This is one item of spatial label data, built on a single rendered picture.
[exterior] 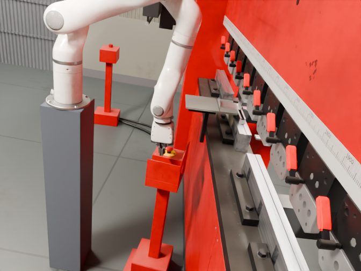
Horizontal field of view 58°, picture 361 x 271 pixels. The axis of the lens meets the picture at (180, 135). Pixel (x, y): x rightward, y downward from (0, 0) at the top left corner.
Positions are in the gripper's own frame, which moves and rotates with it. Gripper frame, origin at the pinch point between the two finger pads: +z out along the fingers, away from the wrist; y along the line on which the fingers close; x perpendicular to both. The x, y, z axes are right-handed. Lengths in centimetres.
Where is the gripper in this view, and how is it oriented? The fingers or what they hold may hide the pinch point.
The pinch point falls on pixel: (161, 150)
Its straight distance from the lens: 152.1
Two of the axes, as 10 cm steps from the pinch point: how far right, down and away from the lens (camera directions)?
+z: -0.6, 8.9, 4.5
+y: -9.8, -1.4, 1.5
